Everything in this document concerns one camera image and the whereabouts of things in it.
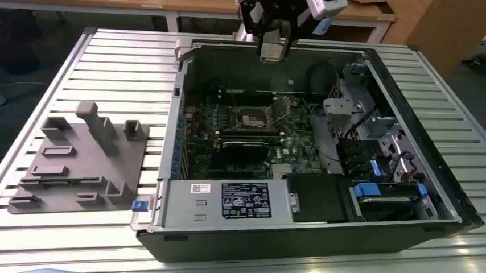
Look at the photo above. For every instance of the dark chair base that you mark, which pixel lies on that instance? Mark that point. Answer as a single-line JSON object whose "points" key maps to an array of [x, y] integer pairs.
{"points": [[474, 54]]}

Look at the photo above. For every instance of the green motherboard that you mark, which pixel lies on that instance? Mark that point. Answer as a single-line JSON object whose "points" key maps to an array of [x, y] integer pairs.
{"points": [[299, 142]]}

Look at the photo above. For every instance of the wooden cabinet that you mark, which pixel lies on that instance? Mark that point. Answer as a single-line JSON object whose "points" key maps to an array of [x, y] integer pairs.
{"points": [[436, 28]]}

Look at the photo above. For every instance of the black graphics card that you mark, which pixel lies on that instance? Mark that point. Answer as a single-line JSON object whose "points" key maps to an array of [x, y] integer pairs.
{"points": [[244, 155]]}

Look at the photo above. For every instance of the dark office chair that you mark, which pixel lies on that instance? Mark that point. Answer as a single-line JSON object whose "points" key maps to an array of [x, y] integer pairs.
{"points": [[18, 42]]}

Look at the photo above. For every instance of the blue plastic clip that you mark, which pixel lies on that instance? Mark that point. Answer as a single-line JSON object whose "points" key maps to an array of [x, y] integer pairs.
{"points": [[375, 167]]}

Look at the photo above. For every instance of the silver metal bracket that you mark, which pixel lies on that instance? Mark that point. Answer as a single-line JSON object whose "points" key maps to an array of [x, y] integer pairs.
{"points": [[339, 109]]}

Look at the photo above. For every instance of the wooden desk white frame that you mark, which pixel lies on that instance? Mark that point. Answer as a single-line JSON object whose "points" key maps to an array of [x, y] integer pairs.
{"points": [[364, 15], [113, 3]]}

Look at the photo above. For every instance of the black open PC case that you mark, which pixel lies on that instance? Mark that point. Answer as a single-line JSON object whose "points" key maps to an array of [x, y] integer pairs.
{"points": [[265, 244]]}

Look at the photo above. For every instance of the RAM slot black clips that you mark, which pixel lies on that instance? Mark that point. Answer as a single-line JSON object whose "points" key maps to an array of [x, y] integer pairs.
{"points": [[249, 131]]}

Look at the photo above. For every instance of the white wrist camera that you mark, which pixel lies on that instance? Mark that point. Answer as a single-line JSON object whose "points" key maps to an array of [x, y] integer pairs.
{"points": [[325, 8]]}

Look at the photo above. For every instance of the grey case hinge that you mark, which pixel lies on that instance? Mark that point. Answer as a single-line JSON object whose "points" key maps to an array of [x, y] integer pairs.
{"points": [[184, 48]]}

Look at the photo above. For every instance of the blue case latch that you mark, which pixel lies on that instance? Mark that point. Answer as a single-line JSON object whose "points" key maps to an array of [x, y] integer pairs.
{"points": [[138, 206]]}

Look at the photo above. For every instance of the black plastic shroud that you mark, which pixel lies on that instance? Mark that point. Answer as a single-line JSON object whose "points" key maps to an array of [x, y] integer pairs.
{"points": [[319, 199]]}

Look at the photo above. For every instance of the hard disk in blue carrier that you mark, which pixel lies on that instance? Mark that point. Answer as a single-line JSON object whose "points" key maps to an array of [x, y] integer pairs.
{"points": [[365, 190]]}

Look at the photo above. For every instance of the metal drive cage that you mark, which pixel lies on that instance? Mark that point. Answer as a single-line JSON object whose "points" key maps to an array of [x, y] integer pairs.
{"points": [[393, 139]]}

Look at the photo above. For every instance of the silver power supply unit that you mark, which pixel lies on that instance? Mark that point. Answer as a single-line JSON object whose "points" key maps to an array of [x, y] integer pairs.
{"points": [[181, 199]]}

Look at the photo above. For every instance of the silver CPU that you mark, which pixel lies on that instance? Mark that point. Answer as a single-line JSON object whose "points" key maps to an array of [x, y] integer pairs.
{"points": [[272, 52]]}

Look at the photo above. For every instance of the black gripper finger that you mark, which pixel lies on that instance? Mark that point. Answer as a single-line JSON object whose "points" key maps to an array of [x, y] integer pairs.
{"points": [[260, 42], [291, 39]]}

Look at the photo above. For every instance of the RAM slot white clips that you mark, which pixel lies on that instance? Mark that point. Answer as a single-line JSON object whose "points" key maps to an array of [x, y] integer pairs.
{"points": [[249, 134]]}

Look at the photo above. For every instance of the grey parts rack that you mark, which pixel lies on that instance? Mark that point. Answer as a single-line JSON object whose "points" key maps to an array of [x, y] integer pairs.
{"points": [[86, 170]]}

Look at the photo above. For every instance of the CPU socket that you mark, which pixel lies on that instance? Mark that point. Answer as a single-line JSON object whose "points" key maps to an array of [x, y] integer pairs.
{"points": [[239, 122]]}

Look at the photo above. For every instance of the silver finned heatsink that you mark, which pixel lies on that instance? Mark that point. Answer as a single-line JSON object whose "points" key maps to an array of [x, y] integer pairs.
{"points": [[281, 168]]}

